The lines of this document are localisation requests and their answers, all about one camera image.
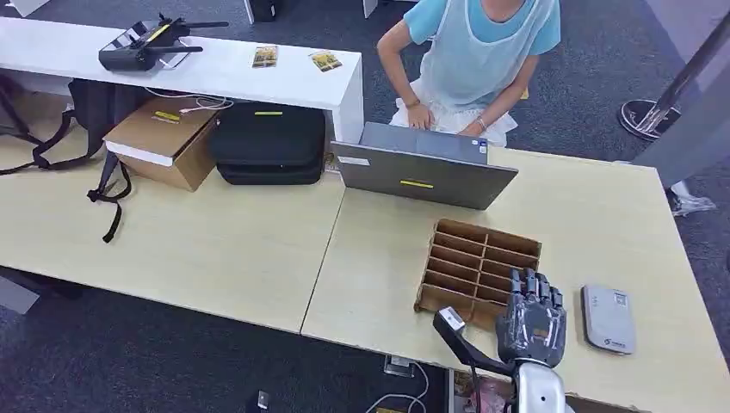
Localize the floor power outlet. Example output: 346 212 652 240
382 354 417 379

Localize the wooden compartment card box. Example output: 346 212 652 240
413 218 543 333

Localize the white shelf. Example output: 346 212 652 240
0 15 366 145

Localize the metal stanchion post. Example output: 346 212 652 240
618 11 730 143

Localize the white card reader device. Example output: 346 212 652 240
580 283 638 357

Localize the person's left hand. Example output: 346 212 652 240
458 118 487 139

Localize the clear plastic wrap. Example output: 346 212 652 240
665 180 718 219

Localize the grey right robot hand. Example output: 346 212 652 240
494 268 569 369

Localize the grey laptop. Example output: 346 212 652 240
331 120 520 212

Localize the yellow printed card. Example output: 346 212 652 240
251 45 280 70
308 50 344 74

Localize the person's right hand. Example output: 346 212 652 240
405 102 436 132

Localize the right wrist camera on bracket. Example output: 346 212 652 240
432 306 516 379

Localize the white floor cable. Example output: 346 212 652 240
364 361 430 413

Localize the grey panel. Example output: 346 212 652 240
629 68 730 190

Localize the black remote controller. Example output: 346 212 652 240
97 12 231 73

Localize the black carrying case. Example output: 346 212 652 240
207 102 327 187

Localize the black backpack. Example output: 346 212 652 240
0 77 151 245

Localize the person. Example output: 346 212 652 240
376 0 563 148

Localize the cardboard box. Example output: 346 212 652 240
102 96 221 194

